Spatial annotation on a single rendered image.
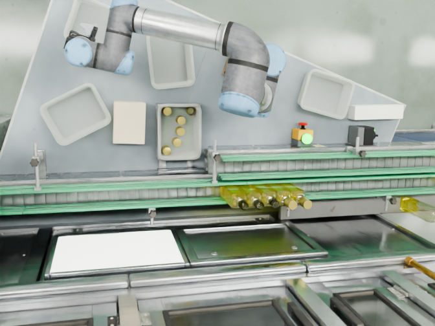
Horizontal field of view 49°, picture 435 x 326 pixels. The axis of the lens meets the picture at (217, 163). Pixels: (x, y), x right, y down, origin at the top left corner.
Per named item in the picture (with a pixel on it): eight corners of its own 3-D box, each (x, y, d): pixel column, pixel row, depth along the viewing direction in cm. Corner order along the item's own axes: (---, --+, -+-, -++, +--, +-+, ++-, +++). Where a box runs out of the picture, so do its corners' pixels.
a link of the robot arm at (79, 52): (91, 71, 133) (60, 64, 131) (93, 66, 144) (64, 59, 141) (96, 43, 131) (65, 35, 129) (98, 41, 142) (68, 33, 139)
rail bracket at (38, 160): (37, 179, 183) (28, 194, 161) (34, 136, 179) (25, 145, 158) (50, 178, 184) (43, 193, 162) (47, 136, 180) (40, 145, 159)
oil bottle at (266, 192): (246, 193, 194) (263, 208, 174) (246, 180, 193) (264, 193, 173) (259, 193, 195) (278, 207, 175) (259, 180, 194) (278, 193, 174)
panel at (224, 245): (54, 242, 169) (44, 284, 137) (54, 235, 169) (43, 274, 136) (289, 228, 191) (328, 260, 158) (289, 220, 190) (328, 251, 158)
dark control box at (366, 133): (347, 142, 215) (356, 145, 207) (348, 125, 213) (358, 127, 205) (363, 142, 217) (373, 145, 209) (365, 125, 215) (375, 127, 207)
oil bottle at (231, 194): (219, 195, 191) (233, 210, 171) (219, 182, 190) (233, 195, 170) (232, 195, 193) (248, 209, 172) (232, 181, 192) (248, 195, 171)
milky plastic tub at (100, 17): (78, -5, 178) (76, -9, 170) (134, 19, 184) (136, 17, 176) (63, 39, 180) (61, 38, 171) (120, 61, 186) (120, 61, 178)
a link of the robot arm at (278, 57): (279, 48, 180) (292, 46, 167) (271, 83, 182) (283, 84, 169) (250, 40, 177) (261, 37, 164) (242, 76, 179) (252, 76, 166)
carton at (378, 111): (348, 105, 212) (355, 105, 206) (395, 103, 217) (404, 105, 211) (347, 118, 213) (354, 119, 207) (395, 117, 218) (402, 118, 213)
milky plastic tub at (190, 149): (155, 156, 195) (158, 160, 187) (155, 102, 191) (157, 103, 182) (197, 155, 199) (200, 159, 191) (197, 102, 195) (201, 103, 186)
